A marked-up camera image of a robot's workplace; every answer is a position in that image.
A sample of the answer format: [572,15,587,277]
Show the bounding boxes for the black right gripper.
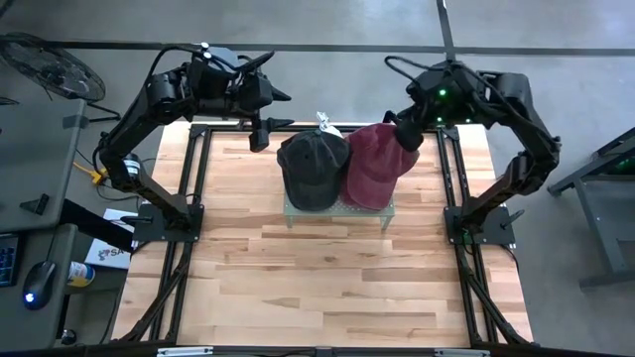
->
[394,59,480,154]

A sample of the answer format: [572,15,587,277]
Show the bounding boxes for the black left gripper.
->
[187,43,296,154]

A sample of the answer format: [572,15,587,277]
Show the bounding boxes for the dark grey baseball cap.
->
[276,129,352,212]

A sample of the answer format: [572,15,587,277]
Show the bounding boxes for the small green perforated shelf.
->
[282,195,397,232]

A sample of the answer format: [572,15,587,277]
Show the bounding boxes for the white printed cardboard box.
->
[83,207,136,272]

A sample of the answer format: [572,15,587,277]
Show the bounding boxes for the black floor fan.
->
[0,32,123,124]

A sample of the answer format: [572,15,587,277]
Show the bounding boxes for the grey desk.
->
[0,222,80,354]
[0,98,88,234]

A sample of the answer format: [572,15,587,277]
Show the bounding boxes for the white and yellow can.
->
[66,261,96,289]

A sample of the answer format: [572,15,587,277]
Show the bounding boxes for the black wedge stand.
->
[19,192,51,217]

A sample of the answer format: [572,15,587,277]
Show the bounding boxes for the black computer mouse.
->
[22,260,58,312]

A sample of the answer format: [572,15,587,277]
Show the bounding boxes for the black keyboard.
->
[0,233,21,289]

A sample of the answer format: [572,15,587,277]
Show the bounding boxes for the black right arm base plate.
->
[444,205,517,247]

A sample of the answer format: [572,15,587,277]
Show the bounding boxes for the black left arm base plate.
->
[132,202,205,244]

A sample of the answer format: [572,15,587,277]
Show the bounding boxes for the grey metal table frame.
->
[547,126,635,290]

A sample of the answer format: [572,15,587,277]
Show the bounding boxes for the silver metal bracket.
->
[157,345,214,357]
[434,348,491,357]

